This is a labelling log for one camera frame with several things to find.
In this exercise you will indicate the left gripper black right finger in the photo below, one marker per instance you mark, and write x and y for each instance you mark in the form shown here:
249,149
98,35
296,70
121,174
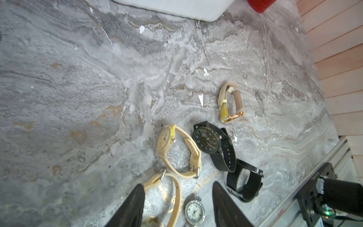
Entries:
226,212

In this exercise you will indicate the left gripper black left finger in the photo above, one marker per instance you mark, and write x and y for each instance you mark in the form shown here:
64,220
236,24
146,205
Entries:
131,211

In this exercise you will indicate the silver metal watch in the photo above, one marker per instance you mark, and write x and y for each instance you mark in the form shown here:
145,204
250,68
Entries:
195,212

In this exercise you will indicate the small black watch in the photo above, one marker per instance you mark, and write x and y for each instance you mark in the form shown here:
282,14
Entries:
247,191

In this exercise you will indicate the black strap watch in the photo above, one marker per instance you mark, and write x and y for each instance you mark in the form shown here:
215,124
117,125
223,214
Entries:
215,141

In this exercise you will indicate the tan band watch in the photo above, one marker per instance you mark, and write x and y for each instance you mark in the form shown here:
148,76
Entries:
179,152

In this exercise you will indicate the gold metal watch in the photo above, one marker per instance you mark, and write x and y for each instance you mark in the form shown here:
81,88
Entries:
231,103

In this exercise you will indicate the white plastic storage box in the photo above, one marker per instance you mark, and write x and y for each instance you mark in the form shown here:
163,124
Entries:
204,10

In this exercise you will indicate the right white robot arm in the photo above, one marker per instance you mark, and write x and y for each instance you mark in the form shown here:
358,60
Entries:
341,195

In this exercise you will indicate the red pen cup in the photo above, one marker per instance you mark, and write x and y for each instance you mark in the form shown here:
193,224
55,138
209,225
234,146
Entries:
260,6

